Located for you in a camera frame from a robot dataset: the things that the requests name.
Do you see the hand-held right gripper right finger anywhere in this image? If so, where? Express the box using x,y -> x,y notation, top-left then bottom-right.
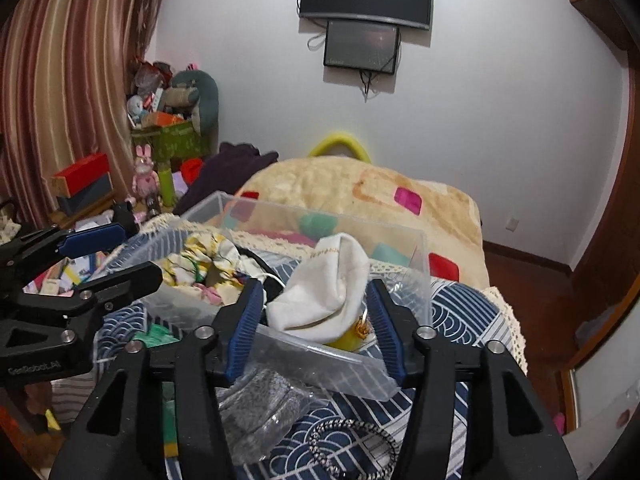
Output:
367,278 -> 580,480

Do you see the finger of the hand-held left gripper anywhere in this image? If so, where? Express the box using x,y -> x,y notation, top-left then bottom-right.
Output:
0,261 -> 164,322
0,223 -> 141,287

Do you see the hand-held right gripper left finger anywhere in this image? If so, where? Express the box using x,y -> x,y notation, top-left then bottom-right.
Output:
49,278 -> 266,480

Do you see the floral fabric scrunchie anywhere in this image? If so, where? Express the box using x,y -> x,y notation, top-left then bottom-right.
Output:
161,232 -> 261,307

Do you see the white cloth pouch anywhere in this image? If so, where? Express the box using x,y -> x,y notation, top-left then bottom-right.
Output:
265,233 -> 371,345

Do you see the clear plastic storage box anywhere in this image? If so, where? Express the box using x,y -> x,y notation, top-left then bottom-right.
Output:
131,191 -> 432,402

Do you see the yellow object with gold charm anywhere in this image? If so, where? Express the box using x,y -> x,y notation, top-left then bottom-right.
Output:
325,310 -> 373,353

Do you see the red and grey box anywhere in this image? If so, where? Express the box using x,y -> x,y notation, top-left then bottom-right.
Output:
50,152 -> 114,216

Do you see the clear bag with grey cloth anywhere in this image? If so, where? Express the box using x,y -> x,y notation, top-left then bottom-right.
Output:
215,366 -> 331,466

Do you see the pink rabbit figure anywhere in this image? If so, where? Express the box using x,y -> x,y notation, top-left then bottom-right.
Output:
132,144 -> 162,211

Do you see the navy wave pattern cloth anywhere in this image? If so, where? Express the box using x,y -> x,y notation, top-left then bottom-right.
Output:
95,240 -> 521,480

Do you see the red cloth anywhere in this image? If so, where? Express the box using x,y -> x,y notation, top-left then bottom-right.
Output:
180,158 -> 206,186

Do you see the green cardboard box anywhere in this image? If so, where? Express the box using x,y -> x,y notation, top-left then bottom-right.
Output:
131,120 -> 208,173

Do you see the beige patterned fleece blanket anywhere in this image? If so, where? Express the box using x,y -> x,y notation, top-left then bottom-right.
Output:
235,156 -> 488,291

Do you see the dark purple garment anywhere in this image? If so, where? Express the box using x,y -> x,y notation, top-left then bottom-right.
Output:
172,142 -> 279,216

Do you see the striped pink curtain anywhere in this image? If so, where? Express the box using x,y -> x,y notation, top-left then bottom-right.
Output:
0,0 -> 183,226

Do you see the black white braided hair tie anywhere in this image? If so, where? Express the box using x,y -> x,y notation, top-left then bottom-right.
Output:
308,418 -> 399,479

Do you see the yellow curved frame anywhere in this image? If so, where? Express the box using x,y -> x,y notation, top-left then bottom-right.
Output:
306,131 -> 373,163

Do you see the black cable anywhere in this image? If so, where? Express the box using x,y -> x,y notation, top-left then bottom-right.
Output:
357,69 -> 381,102

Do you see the small black wall screen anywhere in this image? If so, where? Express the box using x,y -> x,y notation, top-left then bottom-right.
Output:
323,19 -> 401,75

